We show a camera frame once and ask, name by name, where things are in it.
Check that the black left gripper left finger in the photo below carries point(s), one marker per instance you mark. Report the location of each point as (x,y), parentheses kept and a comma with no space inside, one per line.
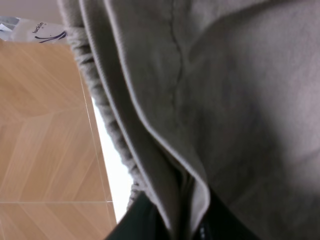
(141,222)

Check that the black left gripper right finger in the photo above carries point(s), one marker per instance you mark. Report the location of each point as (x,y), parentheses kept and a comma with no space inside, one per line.
(220,224)

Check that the khaki shorts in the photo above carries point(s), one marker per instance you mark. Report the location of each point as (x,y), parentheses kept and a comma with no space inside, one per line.
(201,95)

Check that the white printed plastic bag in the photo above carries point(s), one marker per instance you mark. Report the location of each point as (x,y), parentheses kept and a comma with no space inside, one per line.
(14,29)

